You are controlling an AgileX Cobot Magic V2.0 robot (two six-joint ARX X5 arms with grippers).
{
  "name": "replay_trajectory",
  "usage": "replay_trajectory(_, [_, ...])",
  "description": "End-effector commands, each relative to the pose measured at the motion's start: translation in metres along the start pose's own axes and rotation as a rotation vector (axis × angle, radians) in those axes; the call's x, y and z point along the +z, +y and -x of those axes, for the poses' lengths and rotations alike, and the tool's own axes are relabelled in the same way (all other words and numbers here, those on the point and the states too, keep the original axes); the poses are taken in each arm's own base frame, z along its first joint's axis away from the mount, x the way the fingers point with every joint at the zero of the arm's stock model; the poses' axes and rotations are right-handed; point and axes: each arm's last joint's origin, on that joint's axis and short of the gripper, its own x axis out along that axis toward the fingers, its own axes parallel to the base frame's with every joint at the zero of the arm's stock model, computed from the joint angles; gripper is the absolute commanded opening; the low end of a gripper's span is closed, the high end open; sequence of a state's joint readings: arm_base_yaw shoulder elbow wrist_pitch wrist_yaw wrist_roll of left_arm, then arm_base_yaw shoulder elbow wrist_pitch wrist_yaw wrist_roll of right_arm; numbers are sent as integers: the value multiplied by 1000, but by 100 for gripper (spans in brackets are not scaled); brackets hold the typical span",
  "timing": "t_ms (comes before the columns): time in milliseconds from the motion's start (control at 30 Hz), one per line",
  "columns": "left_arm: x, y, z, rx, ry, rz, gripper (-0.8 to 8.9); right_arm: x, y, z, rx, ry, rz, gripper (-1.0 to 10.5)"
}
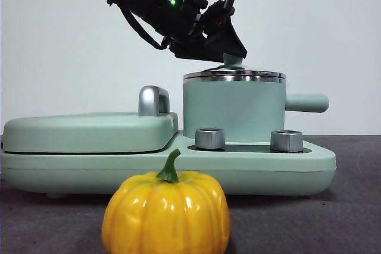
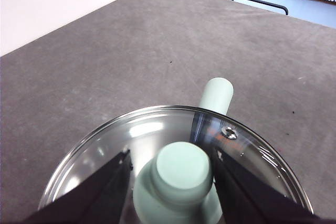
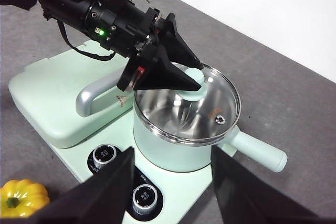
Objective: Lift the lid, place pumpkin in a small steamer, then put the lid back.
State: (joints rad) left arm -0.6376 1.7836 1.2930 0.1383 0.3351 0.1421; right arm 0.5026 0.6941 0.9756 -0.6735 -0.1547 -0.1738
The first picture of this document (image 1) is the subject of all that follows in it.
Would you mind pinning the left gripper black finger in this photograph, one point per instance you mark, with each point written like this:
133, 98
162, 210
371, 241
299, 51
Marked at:
230, 43
196, 50

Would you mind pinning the glass pot lid green knob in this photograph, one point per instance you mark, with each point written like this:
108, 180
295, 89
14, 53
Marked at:
233, 62

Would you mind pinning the yellow toy pumpkin green stem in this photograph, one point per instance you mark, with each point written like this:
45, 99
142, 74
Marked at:
166, 215

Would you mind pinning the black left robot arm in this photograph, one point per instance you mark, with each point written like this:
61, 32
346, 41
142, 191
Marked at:
149, 1

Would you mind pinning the silver control knob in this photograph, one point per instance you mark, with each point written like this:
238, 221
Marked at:
209, 139
286, 141

